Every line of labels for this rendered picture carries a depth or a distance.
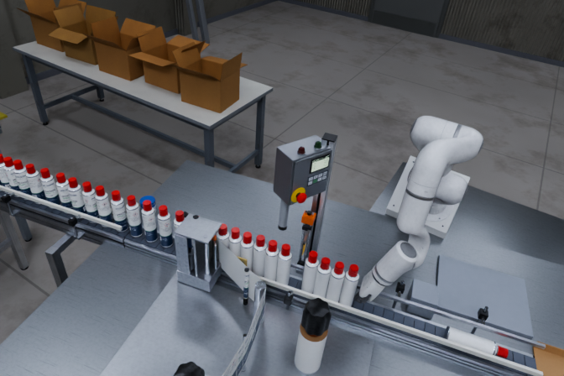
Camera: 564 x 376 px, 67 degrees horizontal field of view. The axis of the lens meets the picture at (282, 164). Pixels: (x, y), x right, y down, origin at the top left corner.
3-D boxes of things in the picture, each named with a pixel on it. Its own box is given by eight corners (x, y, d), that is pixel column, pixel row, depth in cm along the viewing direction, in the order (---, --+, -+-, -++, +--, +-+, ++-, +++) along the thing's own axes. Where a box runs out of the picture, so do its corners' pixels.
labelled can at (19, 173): (33, 192, 201) (21, 156, 190) (37, 197, 198) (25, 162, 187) (21, 196, 198) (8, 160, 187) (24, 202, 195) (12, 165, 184)
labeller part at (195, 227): (173, 233, 151) (173, 231, 150) (189, 214, 160) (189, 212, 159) (207, 244, 148) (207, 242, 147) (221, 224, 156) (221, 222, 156)
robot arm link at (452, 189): (425, 176, 194) (426, 159, 172) (467, 190, 186) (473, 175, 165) (416, 200, 192) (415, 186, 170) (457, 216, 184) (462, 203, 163)
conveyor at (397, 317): (125, 243, 184) (124, 237, 182) (137, 232, 191) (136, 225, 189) (533, 385, 145) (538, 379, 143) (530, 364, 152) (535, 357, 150)
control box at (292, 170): (272, 191, 151) (276, 146, 140) (310, 177, 159) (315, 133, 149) (289, 207, 144) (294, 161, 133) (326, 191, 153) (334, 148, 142)
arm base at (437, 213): (406, 210, 210) (404, 201, 193) (424, 177, 212) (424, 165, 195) (442, 228, 202) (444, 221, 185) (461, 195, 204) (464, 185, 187)
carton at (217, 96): (165, 104, 304) (160, 54, 283) (206, 80, 342) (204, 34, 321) (214, 120, 291) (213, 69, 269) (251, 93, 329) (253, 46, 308)
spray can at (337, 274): (326, 305, 161) (333, 269, 149) (324, 295, 165) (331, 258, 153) (339, 306, 161) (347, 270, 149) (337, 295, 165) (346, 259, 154)
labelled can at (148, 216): (143, 240, 181) (137, 204, 170) (149, 232, 185) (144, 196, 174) (154, 244, 180) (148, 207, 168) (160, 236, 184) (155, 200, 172)
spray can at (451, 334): (447, 335, 149) (510, 356, 144) (448, 322, 153) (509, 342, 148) (443, 343, 152) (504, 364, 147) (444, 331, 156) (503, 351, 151)
